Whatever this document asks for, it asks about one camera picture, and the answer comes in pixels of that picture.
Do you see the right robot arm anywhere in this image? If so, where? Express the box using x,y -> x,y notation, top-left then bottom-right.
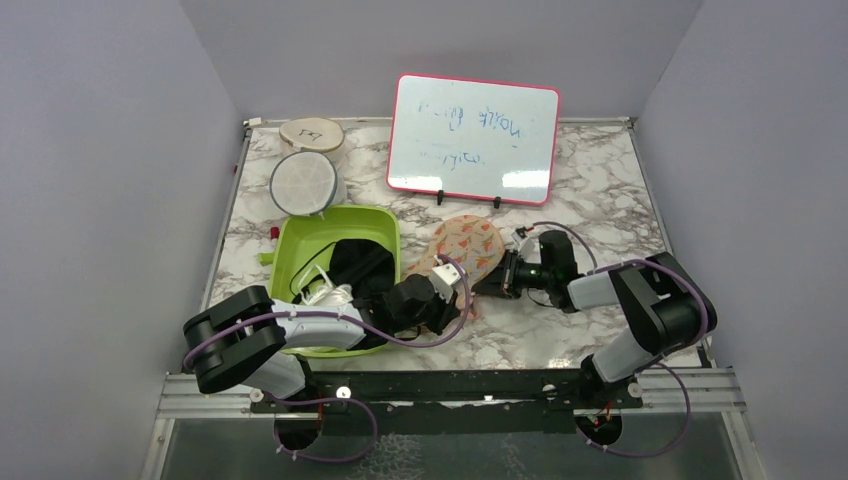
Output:
473,231 -> 718,407

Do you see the purple cable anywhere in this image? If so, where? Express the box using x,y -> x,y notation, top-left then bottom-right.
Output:
529,221 -> 710,458
182,254 -> 473,372

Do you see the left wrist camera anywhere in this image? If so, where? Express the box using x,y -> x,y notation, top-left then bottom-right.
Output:
428,262 -> 464,303

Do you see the white bra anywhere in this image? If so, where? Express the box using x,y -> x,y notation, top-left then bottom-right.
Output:
293,264 -> 354,307

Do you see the floral mesh laundry bag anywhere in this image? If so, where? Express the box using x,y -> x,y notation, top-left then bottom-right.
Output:
401,214 -> 506,287

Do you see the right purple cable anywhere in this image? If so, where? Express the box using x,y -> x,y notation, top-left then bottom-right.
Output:
529,221 -> 710,458

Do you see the pink framed whiteboard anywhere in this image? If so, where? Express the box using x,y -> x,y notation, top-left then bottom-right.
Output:
385,73 -> 561,206

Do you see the black bra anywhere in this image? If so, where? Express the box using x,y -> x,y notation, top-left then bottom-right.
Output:
289,239 -> 398,312

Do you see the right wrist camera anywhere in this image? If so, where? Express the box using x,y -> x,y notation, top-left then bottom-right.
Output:
511,226 -> 534,257

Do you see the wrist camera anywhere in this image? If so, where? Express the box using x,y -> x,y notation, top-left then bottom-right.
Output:
511,226 -> 534,257
428,262 -> 464,303

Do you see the green plastic tray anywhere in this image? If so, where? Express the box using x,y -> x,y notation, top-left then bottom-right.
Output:
258,205 -> 403,359

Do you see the round white mesh laundry bag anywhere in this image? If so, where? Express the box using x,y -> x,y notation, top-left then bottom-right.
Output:
269,151 -> 347,216

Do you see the black front rail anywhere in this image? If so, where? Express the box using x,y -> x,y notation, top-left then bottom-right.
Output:
250,369 -> 643,436

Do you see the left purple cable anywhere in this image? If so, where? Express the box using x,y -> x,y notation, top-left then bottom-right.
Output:
182,254 -> 473,372

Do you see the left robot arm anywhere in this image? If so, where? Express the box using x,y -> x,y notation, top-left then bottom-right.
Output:
183,265 -> 471,411

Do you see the round wooden slice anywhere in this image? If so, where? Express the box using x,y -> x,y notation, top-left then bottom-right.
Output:
278,117 -> 346,163

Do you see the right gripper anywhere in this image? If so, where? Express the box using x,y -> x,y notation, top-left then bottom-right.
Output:
471,248 -> 554,300

